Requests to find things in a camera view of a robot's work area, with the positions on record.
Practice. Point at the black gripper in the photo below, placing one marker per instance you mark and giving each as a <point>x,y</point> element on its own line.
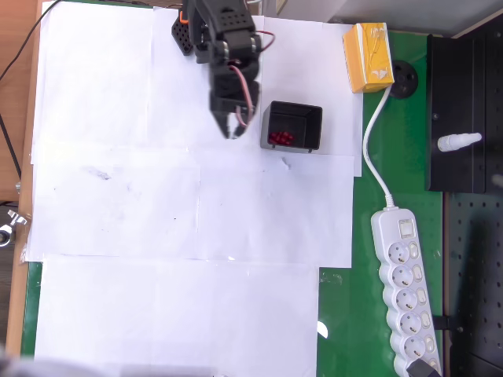
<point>226,107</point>

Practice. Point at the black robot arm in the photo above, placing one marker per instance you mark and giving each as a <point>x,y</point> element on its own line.
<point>232,19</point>

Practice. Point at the black open box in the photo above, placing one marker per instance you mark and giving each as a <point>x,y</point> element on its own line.
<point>310,129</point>

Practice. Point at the yellow box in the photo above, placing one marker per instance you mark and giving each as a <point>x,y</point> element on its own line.
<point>369,55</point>

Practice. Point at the green pegboard mat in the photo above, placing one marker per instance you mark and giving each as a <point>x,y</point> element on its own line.
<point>353,243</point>

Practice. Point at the large white paper sheet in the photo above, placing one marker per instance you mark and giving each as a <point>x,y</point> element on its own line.
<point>177,314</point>

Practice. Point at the white plastic bottle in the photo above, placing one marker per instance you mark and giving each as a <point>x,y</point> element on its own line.
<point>457,142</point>

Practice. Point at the white power strip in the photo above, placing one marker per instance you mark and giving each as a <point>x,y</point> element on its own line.
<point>408,294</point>

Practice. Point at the metal wing nut clamp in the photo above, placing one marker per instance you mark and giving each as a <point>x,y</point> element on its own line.
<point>12,228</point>

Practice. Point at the black pegboard panel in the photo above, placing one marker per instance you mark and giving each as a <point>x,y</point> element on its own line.
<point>471,255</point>

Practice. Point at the black power plug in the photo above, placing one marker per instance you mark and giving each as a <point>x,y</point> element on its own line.
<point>422,369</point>

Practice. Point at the small black bracket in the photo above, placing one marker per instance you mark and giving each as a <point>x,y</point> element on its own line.
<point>446,323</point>

